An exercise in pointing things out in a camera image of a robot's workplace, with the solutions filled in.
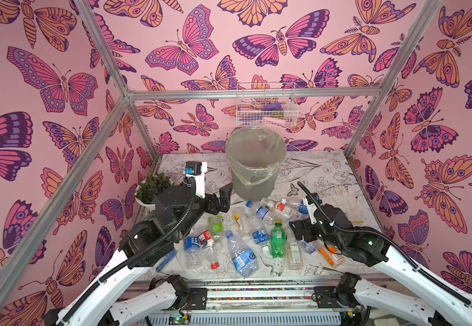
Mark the clear bottle white cap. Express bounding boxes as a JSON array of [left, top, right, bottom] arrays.
[[286, 228, 304, 271]]

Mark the red label clear bottle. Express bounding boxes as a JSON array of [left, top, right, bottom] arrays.
[[260, 198, 297, 219]]

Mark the clear bottle blue label large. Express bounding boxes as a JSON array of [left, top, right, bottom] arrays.
[[226, 231, 258, 278]]

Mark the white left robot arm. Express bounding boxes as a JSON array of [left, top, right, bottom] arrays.
[[44, 177, 233, 325]]

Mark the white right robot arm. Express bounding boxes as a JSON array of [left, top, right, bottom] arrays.
[[289, 196, 472, 325]]

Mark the grey mesh waste bin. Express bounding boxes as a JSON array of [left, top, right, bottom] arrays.
[[226, 127, 287, 202]]

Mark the light green label bottle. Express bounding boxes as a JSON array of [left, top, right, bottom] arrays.
[[208, 216, 223, 241]]

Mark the orange label bottle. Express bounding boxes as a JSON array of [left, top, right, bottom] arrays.
[[315, 240, 344, 267]]

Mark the white work glove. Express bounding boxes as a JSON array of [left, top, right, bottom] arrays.
[[332, 186, 364, 225]]

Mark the yellow label small bottle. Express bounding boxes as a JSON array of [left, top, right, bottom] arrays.
[[233, 210, 248, 234]]

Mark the clear bottle red cap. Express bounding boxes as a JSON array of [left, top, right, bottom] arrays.
[[199, 230, 220, 270]]

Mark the far blue label bottle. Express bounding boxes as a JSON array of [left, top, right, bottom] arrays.
[[245, 198, 276, 224]]

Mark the small blue label bottle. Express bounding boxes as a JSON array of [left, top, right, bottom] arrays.
[[184, 235, 202, 269]]

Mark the green plastic bottle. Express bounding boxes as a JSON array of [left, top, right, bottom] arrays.
[[270, 220, 286, 259]]

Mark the blue cap bottle centre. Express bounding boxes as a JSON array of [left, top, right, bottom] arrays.
[[245, 201, 270, 249]]

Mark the potted green plant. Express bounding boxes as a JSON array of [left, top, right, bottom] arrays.
[[135, 173, 173, 212]]

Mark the blue dotted work glove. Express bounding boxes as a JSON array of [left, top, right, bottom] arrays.
[[156, 249, 177, 273]]

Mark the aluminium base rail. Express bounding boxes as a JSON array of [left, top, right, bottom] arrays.
[[133, 278, 370, 325]]

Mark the white wire wall basket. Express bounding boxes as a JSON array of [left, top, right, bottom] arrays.
[[235, 87, 299, 128]]

